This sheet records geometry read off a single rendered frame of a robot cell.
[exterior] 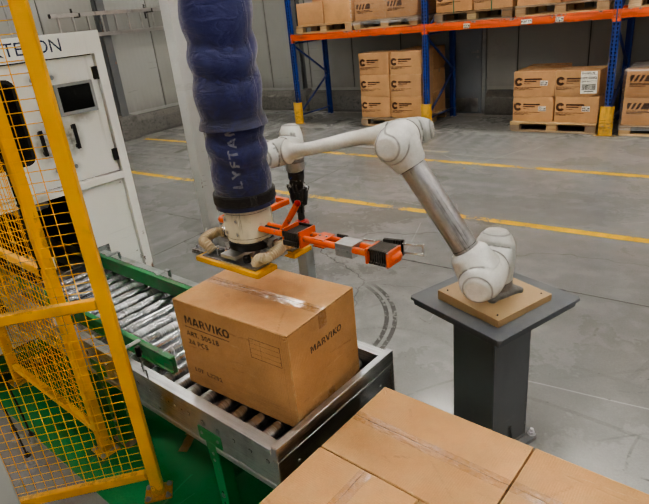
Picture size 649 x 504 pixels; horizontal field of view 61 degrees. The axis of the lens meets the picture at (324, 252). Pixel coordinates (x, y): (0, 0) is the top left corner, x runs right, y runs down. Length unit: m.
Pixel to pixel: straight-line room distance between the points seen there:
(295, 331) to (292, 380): 0.18
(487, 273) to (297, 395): 0.81
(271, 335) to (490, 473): 0.83
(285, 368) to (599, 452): 1.57
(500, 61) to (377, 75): 2.10
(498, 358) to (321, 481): 0.95
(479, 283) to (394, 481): 0.75
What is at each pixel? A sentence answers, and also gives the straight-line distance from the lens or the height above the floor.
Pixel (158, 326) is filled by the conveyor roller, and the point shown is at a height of 0.53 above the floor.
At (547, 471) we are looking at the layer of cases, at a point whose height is 0.54.
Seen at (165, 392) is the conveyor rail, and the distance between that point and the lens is 2.42.
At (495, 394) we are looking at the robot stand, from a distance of 2.57.
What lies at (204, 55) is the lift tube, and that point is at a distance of 1.87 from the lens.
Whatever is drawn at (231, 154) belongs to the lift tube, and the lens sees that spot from 1.91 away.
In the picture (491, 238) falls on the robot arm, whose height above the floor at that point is 1.05.
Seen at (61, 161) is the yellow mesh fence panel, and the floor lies 1.55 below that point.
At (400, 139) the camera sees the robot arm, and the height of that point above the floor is 1.49.
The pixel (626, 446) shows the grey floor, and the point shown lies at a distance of 2.99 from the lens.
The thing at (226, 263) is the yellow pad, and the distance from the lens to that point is 2.05.
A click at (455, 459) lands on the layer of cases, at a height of 0.54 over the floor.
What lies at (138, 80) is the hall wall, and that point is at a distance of 12.13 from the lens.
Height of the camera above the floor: 1.93
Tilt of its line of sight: 23 degrees down
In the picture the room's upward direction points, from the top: 6 degrees counter-clockwise
